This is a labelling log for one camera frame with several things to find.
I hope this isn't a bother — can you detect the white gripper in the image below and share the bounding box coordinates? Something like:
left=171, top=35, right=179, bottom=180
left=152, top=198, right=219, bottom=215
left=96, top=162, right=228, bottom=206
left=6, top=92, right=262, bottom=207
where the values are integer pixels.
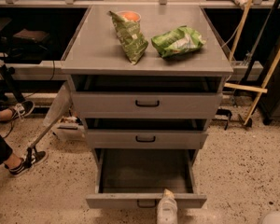
left=157, top=189, right=177, bottom=224

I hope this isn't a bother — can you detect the grey bottom drawer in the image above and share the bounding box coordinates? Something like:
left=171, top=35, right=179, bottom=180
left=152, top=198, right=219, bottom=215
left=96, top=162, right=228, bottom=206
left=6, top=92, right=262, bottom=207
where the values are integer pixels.
left=86, top=148, right=206, bottom=209

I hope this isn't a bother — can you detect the grey drawer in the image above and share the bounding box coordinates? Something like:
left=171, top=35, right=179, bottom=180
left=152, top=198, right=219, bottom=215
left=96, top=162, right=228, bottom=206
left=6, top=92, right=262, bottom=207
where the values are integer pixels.
left=85, top=130, right=207, bottom=149
left=72, top=91, right=222, bottom=119
left=86, top=148, right=206, bottom=209

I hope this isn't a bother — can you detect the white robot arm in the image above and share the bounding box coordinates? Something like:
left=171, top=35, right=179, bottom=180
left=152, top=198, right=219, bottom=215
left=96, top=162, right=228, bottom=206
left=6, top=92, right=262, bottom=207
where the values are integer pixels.
left=157, top=189, right=280, bottom=224

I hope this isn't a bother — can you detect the grey drawer cabinet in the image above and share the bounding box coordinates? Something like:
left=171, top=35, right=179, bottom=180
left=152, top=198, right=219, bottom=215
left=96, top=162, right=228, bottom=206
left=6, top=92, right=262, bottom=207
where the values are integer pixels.
left=60, top=4, right=234, bottom=173

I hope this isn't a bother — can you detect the grey middle drawer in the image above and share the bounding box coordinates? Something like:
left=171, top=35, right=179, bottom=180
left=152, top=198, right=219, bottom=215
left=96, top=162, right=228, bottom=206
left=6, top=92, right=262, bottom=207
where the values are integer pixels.
left=85, top=130, right=207, bottom=149

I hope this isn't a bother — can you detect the grey top drawer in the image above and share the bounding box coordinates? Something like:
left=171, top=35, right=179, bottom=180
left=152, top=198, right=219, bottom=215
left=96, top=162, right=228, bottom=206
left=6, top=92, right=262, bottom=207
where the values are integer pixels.
left=72, top=91, right=222, bottom=119

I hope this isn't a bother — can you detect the clear plastic box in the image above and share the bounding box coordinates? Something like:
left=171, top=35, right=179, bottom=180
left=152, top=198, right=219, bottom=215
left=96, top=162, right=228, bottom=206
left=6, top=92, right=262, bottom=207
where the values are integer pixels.
left=52, top=116, right=85, bottom=141

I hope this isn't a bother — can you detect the grey tripod leg pole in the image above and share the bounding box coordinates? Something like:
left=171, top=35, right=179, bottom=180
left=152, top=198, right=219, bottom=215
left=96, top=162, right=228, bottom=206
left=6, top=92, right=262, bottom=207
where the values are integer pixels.
left=25, top=82, right=72, bottom=167

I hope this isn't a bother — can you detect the black sneaker near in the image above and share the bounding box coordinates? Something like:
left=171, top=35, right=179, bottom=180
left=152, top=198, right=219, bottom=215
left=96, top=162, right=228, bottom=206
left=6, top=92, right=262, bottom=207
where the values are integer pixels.
left=5, top=151, right=48, bottom=177

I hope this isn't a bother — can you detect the black sneaker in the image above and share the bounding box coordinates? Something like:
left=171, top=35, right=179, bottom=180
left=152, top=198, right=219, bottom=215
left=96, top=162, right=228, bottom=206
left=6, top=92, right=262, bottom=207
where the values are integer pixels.
left=9, top=101, right=35, bottom=120
left=5, top=151, right=48, bottom=177

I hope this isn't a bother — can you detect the lying green chip bag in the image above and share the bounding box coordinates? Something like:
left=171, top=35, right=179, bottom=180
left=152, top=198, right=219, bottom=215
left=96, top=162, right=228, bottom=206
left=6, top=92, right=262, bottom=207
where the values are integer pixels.
left=151, top=26, right=206, bottom=59

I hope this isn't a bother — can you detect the upright green chip bag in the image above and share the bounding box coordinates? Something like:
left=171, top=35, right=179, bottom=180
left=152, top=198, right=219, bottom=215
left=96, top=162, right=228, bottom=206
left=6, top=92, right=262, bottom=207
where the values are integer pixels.
left=108, top=11, right=148, bottom=64

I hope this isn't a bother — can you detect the black sneaker far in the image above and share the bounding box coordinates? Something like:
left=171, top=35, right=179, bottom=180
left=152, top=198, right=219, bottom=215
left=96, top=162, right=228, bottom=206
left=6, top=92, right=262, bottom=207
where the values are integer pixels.
left=9, top=101, right=35, bottom=120

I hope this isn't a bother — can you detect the orange cup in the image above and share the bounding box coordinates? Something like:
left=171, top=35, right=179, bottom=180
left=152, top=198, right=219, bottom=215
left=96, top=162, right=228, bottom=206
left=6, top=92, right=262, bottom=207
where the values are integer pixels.
left=117, top=10, right=141, bottom=22

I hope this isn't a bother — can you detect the black box on shelf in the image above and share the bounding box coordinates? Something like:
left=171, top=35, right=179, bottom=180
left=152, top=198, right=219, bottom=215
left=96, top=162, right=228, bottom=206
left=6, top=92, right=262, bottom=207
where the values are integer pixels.
left=12, top=29, right=49, bottom=44

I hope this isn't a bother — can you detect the wooden easel frame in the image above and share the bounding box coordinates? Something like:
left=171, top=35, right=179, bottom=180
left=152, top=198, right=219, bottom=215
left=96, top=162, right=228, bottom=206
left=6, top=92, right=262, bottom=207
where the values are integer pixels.
left=223, top=0, right=280, bottom=128

